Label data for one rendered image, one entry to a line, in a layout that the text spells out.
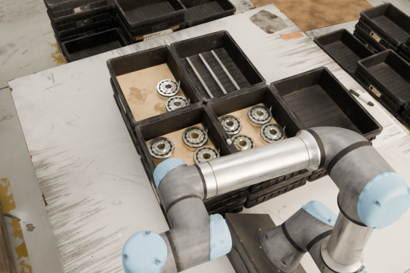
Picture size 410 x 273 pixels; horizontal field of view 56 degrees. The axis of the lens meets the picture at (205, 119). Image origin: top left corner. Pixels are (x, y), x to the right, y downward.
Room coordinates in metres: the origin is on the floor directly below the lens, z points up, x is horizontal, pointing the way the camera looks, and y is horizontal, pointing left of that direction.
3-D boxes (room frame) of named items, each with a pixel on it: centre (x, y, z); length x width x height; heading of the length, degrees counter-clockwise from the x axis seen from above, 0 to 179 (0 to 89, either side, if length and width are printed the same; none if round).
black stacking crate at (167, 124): (0.79, 0.04, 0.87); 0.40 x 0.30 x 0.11; 28
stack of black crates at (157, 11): (2.18, 0.42, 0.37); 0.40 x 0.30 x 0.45; 121
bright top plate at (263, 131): (0.97, -0.28, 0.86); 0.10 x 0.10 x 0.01
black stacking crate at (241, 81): (1.29, -0.03, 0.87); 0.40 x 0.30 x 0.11; 28
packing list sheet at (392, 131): (1.23, -0.78, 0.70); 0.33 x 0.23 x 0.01; 32
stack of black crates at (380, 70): (1.80, -1.17, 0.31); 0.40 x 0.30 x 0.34; 32
